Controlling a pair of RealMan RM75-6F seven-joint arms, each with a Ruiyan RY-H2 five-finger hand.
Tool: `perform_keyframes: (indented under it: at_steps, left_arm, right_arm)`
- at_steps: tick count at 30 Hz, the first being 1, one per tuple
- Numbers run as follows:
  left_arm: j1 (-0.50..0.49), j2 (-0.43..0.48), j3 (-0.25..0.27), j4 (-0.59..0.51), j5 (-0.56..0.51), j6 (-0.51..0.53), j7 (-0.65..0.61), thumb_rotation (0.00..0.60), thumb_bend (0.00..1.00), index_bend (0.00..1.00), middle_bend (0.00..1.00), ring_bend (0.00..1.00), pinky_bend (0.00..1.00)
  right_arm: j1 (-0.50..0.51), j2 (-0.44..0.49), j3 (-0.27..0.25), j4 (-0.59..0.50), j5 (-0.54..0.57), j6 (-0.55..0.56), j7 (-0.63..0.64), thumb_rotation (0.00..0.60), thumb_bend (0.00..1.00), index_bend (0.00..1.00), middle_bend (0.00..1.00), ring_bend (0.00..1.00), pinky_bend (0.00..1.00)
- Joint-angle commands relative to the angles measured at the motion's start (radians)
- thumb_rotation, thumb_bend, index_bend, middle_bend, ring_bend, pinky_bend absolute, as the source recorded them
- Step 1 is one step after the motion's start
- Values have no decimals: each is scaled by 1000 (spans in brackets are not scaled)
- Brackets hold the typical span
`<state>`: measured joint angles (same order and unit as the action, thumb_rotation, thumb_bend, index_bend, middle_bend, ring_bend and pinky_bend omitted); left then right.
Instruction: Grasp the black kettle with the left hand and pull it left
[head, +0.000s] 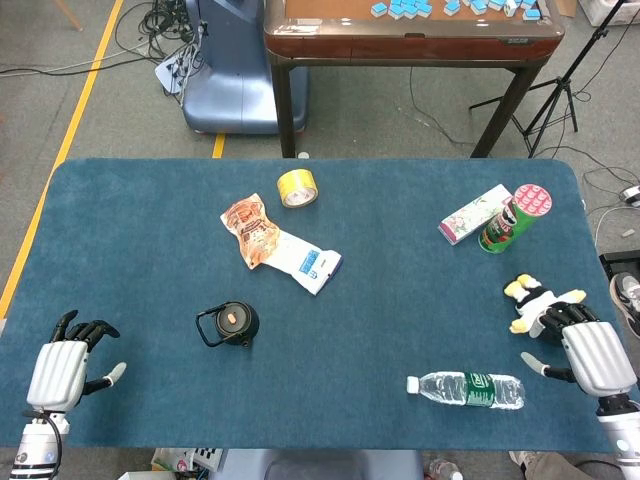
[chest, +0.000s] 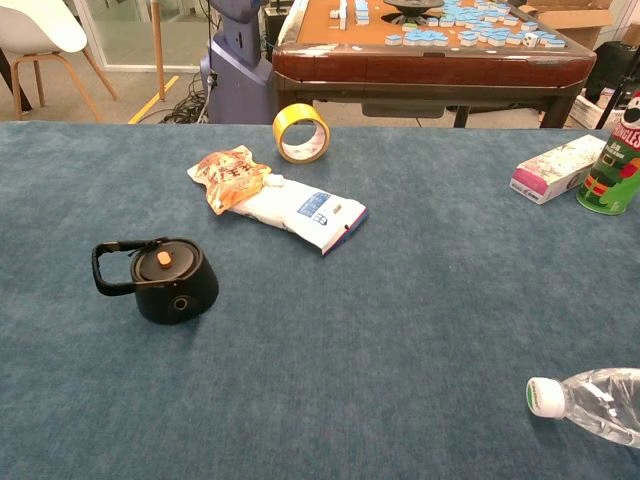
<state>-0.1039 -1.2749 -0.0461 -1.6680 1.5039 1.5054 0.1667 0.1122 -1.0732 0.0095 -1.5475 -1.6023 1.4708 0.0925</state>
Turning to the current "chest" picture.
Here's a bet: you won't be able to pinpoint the black teapot with wooden knob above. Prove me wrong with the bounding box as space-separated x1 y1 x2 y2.
91 236 220 325

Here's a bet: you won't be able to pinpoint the purple robot base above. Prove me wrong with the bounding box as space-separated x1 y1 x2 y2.
199 0 275 125

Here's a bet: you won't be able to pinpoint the white packet with blue edge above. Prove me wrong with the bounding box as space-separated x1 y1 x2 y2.
234 178 370 257

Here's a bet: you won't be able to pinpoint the blue table cloth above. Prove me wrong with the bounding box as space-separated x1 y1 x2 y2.
0 121 640 480

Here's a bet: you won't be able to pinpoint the orange spouted snack pouch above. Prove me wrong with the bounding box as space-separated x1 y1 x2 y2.
187 145 285 217

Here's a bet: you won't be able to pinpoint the yellow tape roll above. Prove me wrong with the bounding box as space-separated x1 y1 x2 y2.
272 103 332 164

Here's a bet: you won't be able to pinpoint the brown mahjong table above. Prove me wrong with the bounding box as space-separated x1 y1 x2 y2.
272 0 598 129

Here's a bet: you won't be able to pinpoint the white floral carton box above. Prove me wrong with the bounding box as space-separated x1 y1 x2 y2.
508 133 608 205

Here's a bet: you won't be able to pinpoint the wooden pole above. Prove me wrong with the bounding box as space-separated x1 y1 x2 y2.
151 0 167 102

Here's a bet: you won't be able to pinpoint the black round dish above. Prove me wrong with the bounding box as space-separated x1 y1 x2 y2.
382 0 445 24

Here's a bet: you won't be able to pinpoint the green Pringles can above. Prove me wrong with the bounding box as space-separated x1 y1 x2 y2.
575 90 640 216

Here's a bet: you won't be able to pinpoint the clear plastic water bottle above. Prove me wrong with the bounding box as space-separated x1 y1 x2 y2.
524 368 640 450

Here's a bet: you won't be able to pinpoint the black bag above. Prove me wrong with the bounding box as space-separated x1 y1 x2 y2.
584 40 640 104

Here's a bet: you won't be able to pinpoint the brown cardboard box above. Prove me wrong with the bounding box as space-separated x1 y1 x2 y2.
519 0 640 51

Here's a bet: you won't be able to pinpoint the white chair with wooden legs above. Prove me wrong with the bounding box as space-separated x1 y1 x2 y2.
0 0 120 123

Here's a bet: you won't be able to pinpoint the black floor cables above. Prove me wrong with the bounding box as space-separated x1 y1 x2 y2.
162 74 211 125

